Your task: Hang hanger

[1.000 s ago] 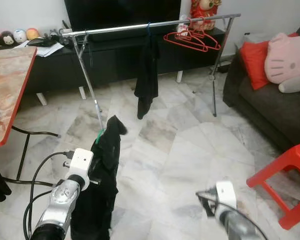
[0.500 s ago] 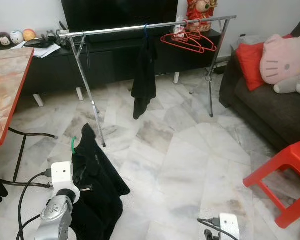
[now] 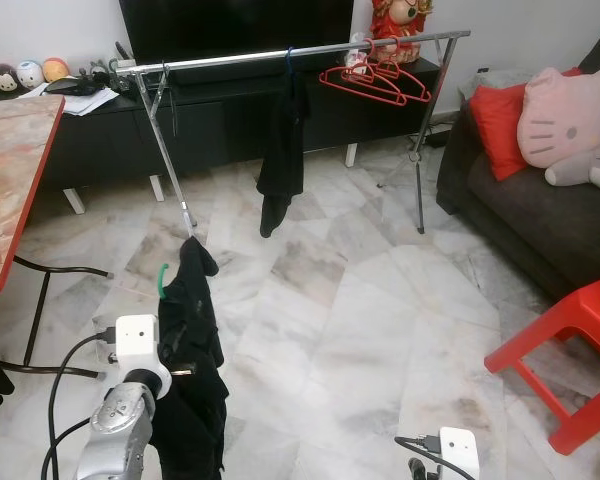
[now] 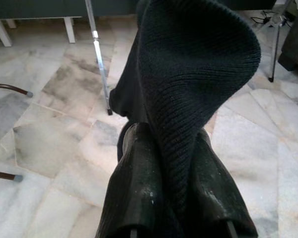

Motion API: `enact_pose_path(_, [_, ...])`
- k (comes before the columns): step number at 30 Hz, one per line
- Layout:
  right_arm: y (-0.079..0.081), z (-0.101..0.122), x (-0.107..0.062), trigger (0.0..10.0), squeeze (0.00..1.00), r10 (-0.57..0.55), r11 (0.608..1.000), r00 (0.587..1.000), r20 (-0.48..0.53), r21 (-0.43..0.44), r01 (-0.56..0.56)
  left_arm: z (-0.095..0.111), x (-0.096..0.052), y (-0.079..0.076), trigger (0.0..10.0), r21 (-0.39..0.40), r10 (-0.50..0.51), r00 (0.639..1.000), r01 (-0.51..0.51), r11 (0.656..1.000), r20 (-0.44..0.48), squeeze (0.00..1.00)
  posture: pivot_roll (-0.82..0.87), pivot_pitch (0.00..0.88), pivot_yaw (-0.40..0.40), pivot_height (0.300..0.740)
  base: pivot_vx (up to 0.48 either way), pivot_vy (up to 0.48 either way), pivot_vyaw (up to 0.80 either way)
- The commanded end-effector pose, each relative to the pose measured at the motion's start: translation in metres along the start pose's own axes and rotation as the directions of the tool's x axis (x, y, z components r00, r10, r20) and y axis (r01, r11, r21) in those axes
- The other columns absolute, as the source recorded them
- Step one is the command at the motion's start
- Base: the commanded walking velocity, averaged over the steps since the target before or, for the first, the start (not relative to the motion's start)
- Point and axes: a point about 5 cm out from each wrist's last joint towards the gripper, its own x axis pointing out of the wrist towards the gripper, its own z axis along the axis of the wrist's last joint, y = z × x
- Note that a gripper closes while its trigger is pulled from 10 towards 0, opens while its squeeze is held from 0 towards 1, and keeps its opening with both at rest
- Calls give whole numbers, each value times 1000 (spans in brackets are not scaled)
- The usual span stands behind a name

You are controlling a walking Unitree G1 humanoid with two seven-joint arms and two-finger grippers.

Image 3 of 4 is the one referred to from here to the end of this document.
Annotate green plastic clothes hanger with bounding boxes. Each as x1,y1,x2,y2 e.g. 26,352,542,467
157,263,173,301

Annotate red plastic clothes hanger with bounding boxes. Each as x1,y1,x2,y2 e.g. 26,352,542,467
355,35,433,103
318,40,409,106

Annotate red plastic stool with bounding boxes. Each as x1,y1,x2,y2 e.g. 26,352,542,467
485,272,600,456

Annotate black TV cabinet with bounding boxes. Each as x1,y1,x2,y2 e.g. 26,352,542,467
40,58,451,191

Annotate grey white plush toy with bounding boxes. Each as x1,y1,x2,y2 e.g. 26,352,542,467
545,140,600,196

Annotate dark grey sofa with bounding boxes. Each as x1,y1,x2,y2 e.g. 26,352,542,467
437,15,600,301

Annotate white papers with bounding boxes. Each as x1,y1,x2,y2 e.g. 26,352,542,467
42,83,121,116

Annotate black flat pouch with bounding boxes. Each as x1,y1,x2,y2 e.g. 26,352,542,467
45,70,106,96

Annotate silver metal clothes rack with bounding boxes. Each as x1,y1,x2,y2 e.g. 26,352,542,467
110,28,473,239

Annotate orange round plush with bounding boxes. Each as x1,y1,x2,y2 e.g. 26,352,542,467
42,57,71,83

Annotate pink cat face cushion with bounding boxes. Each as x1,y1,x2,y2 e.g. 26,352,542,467
517,65,600,166

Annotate white blue round plush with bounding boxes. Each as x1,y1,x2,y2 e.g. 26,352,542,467
15,60,46,89

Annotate black television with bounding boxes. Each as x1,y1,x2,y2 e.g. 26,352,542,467
118,0,356,66

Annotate small white pink box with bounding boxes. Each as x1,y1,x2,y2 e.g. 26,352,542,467
345,40,371,71

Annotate red cushion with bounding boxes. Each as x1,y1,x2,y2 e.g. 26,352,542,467
468,68,581,181

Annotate red fortune god figurine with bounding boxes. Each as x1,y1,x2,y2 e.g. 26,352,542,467
368,0,436,66

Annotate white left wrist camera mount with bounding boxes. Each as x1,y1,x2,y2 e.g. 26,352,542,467
102,314,173,399

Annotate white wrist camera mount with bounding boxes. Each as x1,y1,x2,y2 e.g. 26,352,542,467
102,314,173,399
438,427,481,480

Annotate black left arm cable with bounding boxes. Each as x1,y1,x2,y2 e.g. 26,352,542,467
42,325,118,480

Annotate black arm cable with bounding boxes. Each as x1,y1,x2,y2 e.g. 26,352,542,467
42,325,118,480
395,435,451,480

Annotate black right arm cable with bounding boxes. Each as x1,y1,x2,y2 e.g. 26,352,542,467
395,435,451,480

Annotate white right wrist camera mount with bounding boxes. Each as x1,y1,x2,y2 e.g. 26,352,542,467
438,427,481,480

